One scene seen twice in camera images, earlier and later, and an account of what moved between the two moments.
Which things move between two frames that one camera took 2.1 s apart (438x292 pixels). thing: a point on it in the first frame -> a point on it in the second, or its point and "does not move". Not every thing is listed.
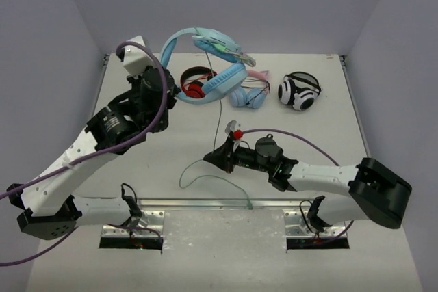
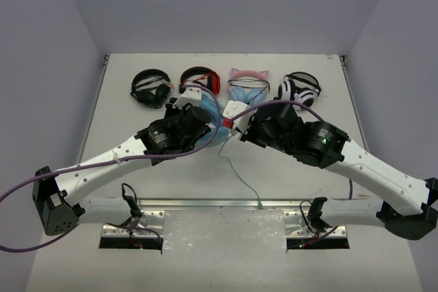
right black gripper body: x=245 y=157 -> x=256 y=134
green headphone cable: x=183 y=184 -> x=259 y=204
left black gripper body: x=168 y=91 -> x=172 y=109
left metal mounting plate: x=152 y=219 does not move
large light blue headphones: x=220 y=45 -> x=208 y=100
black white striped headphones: x=300 y=89 does not move
